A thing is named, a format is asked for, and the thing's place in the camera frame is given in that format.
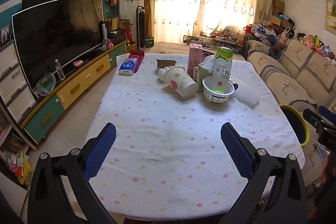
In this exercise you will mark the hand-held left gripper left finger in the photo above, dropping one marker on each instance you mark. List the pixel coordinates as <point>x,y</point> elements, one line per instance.
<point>101,150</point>

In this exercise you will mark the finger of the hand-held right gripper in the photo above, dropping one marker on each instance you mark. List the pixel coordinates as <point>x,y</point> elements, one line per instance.
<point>326,111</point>
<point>313,119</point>

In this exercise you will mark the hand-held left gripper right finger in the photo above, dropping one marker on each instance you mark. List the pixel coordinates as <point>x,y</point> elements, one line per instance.
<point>236,150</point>

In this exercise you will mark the yellow rimmed trash bin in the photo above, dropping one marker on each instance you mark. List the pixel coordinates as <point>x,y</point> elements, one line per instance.
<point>294,121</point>

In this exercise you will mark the white plastic cup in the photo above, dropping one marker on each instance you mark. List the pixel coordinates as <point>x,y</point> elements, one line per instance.
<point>216,99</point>

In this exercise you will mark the small dark cap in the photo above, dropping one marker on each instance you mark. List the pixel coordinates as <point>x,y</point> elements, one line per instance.
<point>235,86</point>

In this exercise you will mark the pale green carton box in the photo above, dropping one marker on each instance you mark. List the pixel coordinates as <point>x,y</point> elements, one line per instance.
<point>198,77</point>

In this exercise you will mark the green and white drink bottle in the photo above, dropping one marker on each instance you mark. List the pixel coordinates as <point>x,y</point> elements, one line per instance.
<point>222,66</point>

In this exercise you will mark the white bottle with pink label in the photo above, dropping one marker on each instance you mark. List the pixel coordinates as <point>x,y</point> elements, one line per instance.
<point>181,82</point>

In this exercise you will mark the white paper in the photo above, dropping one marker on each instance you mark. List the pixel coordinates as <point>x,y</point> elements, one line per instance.
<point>208,62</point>

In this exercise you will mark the pink carton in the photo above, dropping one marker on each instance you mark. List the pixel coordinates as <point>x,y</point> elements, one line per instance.
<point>195,58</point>

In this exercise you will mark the small brown box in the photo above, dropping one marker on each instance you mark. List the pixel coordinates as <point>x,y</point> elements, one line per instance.
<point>165,63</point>

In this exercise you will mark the pile of papers and bags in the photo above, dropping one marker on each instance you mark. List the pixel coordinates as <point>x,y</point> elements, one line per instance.
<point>320,151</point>

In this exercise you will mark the beige sofa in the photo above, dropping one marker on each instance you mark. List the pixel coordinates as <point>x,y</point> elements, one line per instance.
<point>288,82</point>

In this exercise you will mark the white dotted tablecloth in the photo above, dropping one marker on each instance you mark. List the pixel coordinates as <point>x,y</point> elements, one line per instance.
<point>162,134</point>

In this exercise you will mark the yellow and green television cabinet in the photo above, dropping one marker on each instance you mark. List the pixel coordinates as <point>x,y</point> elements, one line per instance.
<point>78,85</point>

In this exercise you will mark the pile of plush toys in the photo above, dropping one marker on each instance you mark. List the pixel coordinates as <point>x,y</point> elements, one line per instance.
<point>315,43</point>

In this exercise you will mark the glass bowl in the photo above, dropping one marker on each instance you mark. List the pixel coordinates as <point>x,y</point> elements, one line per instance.
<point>46,83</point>

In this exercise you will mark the blue tissue pack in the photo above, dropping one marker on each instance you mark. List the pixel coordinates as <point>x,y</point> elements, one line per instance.
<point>127,66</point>

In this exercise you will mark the clear water bottle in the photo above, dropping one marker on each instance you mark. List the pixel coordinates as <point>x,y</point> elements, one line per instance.
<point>59,71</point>

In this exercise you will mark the cluttered bookshelf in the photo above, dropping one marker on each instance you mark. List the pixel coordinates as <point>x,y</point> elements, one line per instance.
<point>11,150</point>

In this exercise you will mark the small pink item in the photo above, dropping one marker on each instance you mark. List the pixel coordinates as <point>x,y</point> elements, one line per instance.
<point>78,63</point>

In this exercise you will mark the red box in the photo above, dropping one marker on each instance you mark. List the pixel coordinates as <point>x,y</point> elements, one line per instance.
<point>140,58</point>

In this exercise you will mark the framed flower painting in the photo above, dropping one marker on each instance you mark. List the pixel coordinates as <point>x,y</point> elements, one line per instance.
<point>330,11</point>

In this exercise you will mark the blue starry bag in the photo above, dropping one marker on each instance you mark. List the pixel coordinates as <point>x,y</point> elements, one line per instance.
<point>260,31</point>

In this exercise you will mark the white drawer unit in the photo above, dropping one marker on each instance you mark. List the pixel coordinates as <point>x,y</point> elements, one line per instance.
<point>13,82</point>

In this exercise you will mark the stacked cardboard boxes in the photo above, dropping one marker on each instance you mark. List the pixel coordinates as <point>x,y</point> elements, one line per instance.
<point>278,7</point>

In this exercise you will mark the dark green box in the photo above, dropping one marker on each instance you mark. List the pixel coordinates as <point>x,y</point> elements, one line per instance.
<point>149,42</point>

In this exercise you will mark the red bag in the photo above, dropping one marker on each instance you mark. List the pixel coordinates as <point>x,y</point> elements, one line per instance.
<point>129,35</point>

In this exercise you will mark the large curved television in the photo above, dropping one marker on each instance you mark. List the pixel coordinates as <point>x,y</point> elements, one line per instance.
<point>57,37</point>

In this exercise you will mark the floral beige sheet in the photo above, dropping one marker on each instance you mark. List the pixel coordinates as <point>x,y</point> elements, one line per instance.
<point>170,47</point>

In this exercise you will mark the open cardboard boxes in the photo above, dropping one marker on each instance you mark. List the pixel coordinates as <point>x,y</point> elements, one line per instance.
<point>114,22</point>

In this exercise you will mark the black tower fan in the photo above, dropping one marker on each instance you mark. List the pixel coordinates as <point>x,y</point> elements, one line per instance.
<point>140,27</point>

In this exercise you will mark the white standing air conditioner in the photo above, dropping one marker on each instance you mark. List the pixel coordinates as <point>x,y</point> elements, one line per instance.
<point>131,3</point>

